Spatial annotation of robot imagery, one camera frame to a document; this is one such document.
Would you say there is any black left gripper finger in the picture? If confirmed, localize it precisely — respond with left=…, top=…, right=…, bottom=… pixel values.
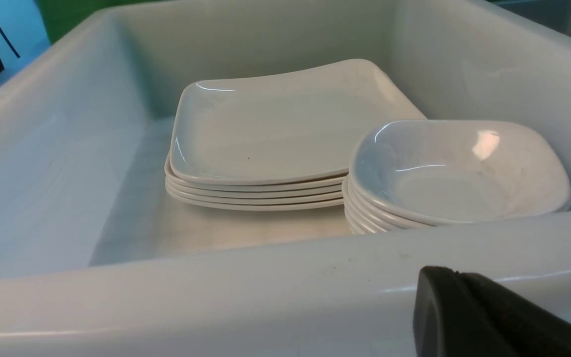
left=413, top=266, right=571, bottom=357

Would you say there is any stack of white small bowls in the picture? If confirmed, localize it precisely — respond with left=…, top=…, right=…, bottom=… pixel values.
left=342, top=120, right=571, bottom=234

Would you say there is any stack of white square plates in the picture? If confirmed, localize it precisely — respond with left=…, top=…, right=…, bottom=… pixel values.
left=165, top=59, right=426, bottom=212

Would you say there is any large white plastic tub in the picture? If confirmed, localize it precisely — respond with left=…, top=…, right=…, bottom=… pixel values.
left=0, top=0, right=571, bottom=357

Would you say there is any green backdrop cloth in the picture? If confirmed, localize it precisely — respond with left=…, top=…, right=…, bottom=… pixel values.
left=36, top=0, right=149, bottom=45

